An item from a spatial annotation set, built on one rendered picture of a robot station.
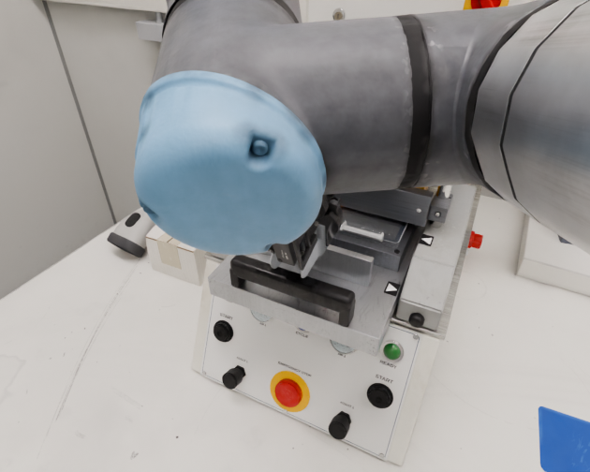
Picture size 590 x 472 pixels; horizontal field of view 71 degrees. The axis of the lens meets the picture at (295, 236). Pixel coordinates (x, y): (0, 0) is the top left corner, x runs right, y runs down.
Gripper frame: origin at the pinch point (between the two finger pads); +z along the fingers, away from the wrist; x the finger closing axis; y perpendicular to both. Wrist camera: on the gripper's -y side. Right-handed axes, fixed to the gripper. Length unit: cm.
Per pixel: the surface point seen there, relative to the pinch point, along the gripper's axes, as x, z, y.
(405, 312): 12.4, 5.7, 1.4
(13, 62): -142, 27, -53
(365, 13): -6.0, -8.1, -37.9
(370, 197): 4.1, 0.5, -10.2
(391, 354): 12.3, 9.2, 5.7
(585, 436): 39.1, 26.5, 1.3
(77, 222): -142, 93, -29
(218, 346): -12.3, 16.6, 11.6
